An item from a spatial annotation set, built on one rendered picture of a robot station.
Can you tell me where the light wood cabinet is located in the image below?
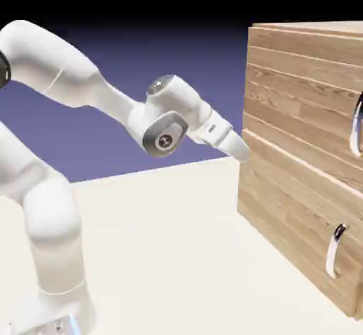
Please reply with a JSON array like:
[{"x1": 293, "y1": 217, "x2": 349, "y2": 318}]
[{"x1": 237, "y1": 20, "x2": 363, "y2": 319}]

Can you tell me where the curved silver door handle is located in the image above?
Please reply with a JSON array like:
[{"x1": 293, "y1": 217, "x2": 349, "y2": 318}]
[
  {"x1": 349, "y1": 92, "x2": 363, "y2": 158},
  {"x1": 325, "y1": 221, "x2": 347, "y2": 279}
]

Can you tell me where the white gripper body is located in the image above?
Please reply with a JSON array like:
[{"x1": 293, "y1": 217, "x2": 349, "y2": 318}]
[{"x1": 216, "y1": 129, "x2": 251, "y2": 163}]

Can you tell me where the wide-plank wood cabinet door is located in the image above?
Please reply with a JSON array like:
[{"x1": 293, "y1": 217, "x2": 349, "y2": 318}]
[{"x1": 243, "y1": 26, "x2": 363, "y2": 192}]

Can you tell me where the plain wood cabinet door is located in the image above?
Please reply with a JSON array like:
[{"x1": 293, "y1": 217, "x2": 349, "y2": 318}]
[{"x1": 237, "y1": 129, "x2": 363, "y2": 319}]

